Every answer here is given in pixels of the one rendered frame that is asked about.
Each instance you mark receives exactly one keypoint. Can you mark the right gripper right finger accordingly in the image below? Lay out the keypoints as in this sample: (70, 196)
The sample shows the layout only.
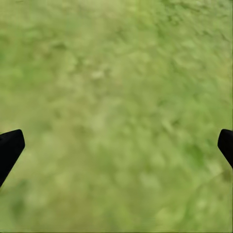
(225, 144)

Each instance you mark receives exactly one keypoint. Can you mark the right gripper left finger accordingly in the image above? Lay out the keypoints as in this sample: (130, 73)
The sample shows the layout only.
(12, 145)

